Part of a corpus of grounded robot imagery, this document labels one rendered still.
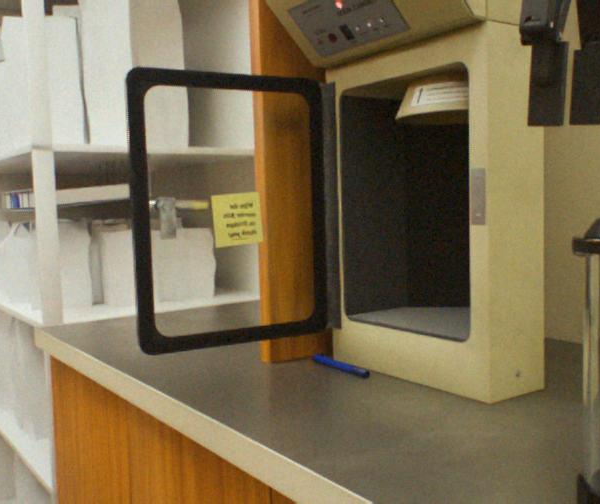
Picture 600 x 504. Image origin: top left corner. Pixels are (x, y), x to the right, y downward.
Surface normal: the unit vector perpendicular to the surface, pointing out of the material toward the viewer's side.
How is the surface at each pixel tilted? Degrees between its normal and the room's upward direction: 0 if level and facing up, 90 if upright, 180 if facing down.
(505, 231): 90
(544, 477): 0
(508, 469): 0
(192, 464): 90
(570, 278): 90
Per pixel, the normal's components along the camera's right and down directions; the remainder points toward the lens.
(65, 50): 0.43, -0.07
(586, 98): -0.71, 0.15
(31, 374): 0.19, -0.03
